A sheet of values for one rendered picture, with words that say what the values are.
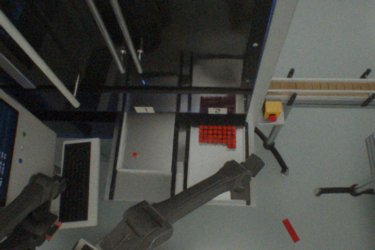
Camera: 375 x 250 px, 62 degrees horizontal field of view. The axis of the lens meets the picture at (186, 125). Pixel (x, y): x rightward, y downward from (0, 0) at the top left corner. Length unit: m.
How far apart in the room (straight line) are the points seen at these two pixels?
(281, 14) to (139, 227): 0.67
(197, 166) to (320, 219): 1.21
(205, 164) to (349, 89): 0.80
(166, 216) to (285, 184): 1.74
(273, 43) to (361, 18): 2.36
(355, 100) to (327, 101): 0.12
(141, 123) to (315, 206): 1.43
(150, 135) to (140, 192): 0.28
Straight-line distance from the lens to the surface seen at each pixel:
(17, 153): 1.48
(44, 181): 1.11
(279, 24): 0.98
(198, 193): 0.87
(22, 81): 1.45
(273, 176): 2.44
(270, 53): 1.08
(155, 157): 1.54
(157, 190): 1.50
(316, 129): 2.65
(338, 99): 1.69
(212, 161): 1.51
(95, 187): 1.65
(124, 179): 1.54
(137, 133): 1.59
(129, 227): 0.77
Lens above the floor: 2.33
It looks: 67 degrees down
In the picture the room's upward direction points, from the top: 10 degrees counter-clockwise
